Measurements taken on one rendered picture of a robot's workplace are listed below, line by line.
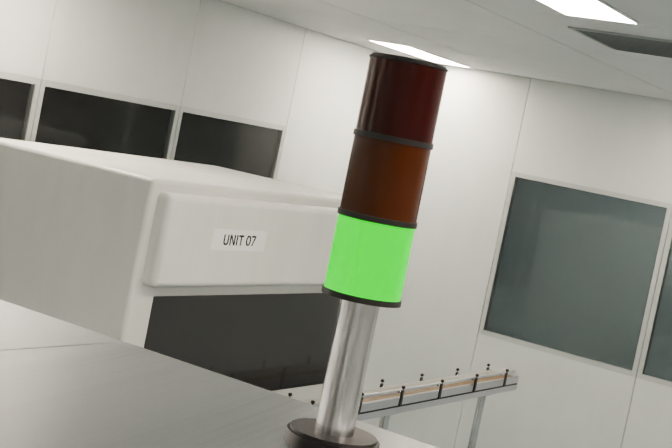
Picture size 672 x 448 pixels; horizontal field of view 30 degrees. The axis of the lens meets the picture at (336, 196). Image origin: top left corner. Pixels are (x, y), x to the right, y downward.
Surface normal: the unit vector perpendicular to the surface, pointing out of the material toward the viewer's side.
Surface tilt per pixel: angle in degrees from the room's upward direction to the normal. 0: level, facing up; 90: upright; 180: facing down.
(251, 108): 90
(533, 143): 90
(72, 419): 0
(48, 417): 0
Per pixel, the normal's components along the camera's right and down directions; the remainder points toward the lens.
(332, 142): 0.84, 0.19
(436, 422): -0.51, -0.06
